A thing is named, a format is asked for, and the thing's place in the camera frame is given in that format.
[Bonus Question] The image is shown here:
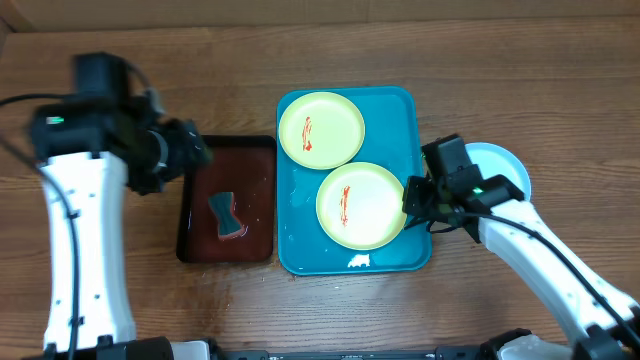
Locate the yellow plate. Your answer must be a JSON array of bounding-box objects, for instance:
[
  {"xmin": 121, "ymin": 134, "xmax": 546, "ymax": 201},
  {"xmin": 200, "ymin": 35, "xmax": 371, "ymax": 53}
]
[
  {"xmin": 278, "ymin": 91, "xmax": 366, "ymax": 170},
  {"xmin": 315, "ymin": 162, "xmax": 407, "ymax": 251}
]

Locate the green and red sponge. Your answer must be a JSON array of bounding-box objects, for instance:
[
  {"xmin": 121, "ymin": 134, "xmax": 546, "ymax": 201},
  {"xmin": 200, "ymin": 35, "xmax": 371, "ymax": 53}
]
[{"xmin": 208, "ymin": 192, "xmax": 247, "ymax": 241}]

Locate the black tray with red water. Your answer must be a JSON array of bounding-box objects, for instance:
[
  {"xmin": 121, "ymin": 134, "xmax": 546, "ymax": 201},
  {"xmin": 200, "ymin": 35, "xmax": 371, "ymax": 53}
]
[{"xmin": 176, "ymin": 135, "xmax": 276, "ymax": 264}]

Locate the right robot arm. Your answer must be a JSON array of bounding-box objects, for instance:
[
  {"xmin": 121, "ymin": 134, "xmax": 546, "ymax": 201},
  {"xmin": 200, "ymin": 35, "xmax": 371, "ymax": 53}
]
[{"xmin": 403, "ymin": 175, "xmax": 639, "ymax": 359}]

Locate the light blue plate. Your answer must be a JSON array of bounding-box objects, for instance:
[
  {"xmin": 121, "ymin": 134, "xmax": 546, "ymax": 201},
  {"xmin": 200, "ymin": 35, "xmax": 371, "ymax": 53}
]
[{"xmin": 465, "ymin": 142, "xmax": 532, "ymax": 201}]

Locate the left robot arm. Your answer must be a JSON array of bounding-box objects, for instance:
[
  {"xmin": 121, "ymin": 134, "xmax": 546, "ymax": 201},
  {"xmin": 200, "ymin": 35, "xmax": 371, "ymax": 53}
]
[{"xmin": 30, "ymin": 99, "xmax": 211, "ymax": 359}]

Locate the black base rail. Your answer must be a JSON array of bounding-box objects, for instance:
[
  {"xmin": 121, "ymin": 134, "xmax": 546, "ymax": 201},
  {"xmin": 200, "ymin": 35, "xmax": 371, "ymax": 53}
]
[{"xmin": 210, "ymin": 345, "xmax": 491, "ymax": 360}]

